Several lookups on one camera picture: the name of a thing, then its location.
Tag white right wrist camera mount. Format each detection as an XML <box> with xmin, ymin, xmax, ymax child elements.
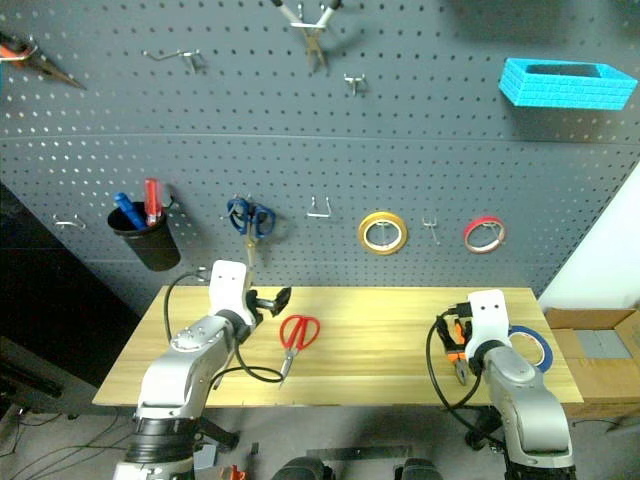
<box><xmin>465</xmin><ymin>288</ymin><xmax>512</xmax><ymax>357</ymax></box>

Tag red handled scissors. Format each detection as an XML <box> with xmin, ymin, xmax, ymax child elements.
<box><xmin>277</xmin><ymin>313</ymin><xmax>321</xmax><ymax>390</ymax></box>

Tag red tape roll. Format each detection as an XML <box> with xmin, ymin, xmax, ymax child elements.
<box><xmin>462</xmin><ymin>215</ymin><xmax>507</xmax><ymax>255</ymax></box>

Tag yellow tape roll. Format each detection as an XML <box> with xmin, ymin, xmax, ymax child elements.
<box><xmin>357</xmin><ymin>210</ymin><xmax>409</xmax><ymax>256</ymax></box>

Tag black plastic cup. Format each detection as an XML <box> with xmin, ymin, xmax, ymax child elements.
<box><xmin>106</xmin><ymin>202</ymin><xmax>182</xmax><ymax>273</ymax></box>

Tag black table leg foot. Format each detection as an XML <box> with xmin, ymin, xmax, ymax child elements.
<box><xmin>197</xmin><ymin>417</ymin><xmax>241</xmax><ymax>449</ymax></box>
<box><xmin>464</xmin><ymin>403</ymin><xmax>506</xmax><ymax>454</ymax></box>

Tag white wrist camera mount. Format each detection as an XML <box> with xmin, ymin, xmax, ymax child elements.
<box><xmin>465</xmin><ymin>288</ymin><xmax>512</xmax><ymax>357</ymax></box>
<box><xmin>208</xmin><ymin>259</ymin><xmax>254</xmax><ymax>326</ymax></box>

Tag black cabinet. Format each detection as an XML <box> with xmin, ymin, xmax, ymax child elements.
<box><xmin>0</xmin><ymin>182</ymin><xmax>144</xmax><ymax>416</ymax></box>

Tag grey metal pegboard wall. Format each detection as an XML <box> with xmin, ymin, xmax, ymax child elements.
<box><xmin>0</xmin><ymin>0</ymin><xmax>640</xmax><ymax>321</ymax></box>

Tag orange black pliers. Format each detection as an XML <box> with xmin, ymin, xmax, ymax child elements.
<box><xmin>442</xmin><ymin>319</ymin><xmax>472</xmax><ymax>387</ymax></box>

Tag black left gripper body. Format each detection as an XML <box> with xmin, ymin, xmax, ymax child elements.
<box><xmin>243</xmin><ymin>287</ymin><xmax>266</xmax><ymax>329</ymax></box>

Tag open cardboard box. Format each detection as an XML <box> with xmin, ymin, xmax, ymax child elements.
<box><xmin>543</xmin><ymin>307</ymin><xmax>640</xmax><ymax>420</ymax></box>

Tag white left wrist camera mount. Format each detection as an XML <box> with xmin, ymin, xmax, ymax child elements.
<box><xmin>208</xmin><ymin>259</ymin><xmax>254</xmax><ymax>326</ymax></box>

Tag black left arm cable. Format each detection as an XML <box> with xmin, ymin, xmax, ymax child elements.
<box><xmin>163</xmin><ymin>272</ymin><xmax>285</xmax><ymax>385</ymax></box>

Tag needle nose pliers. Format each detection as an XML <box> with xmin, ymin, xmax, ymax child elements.
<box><xmin>269</xmin><ymin>0</ymin><xmax>346</xmax><ymax>74</ymax></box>

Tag dark metal floor strip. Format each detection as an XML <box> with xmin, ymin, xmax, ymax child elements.
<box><xmin>305</xmin><ymin>446</ymin><xmax>412</xmax><ymax>459</ymax></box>

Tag silver pliers holder hook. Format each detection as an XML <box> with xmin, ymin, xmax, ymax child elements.
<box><xmin>306</xmin><ymin>195</ymin><xmax>334</xmax><ymax>220</ymax></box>

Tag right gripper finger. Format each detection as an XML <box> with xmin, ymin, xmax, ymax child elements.
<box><xmin>435</xmin><ymin>318</ymin><xmax>459</xmax><ymax>354</ymax></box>
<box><xmin>439</xmin><ymin>301</ymin><xmax>471</xmax><ymax>321</ymax></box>

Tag black floor cable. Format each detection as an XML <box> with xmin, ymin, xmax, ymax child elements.
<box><xmin>0</xmin><ymin>409</ymin><xmax>132</xmax><ymax>471</ymax></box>

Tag blue handled screwdriver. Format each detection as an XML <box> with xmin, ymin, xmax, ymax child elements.
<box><xmin>113</xmin><ymin>192</ymin><xmax>149</xmax><ymax>232</ymax></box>

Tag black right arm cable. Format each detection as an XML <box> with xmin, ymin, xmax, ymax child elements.
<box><xmin>425</xmin><ymin>307</ymin><xmax>506</xmax><ymax>446</ymax></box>

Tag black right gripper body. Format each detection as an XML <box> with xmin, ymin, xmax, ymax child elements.
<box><xmin>457</xmin><ymin>312</ymin><xmax>474</xmax><ymax>352</ymax></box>

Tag blue handled scissors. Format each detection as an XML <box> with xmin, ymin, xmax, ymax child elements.
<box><xmin>225</xmin><ymin>197</ymin><xmax>277</xmax><ymax>266</ymax></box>

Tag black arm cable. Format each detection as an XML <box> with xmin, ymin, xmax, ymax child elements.
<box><xmin>163</xmin><ymin>272</ymin><xmax>285</xmax><ymax>385</ymax></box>
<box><xmin>425</xmin><ymin>307</ymin><xmax>506</xmax><ymax>446</ymax></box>

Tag blue tape roll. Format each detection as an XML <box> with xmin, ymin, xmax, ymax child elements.
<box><xmin>507</xmin><ymin>324</ymin><xmax>555</xmax><ymax>372</ymax></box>

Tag red handled screwdriver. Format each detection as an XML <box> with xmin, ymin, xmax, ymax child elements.
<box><xmin>143</xmin><ymin>178</ymin><xmax>165</xmax><ymax>227</ymax></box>

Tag dark rounded shape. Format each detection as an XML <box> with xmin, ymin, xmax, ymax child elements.
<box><xmin>272</xmin><ymin>455</ymin><xmax>336</xmax><ymax>480</ymax></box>
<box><xmin>394</xmin><ymin>457</ymin><xmax>444</xmax><ymax>480</ymax></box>

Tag cyan foam box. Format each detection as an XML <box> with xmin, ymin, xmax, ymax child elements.
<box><xmin>498</xmin><ymin>57</ymin><xmax>640</xmax><ymax>112</ymax></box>

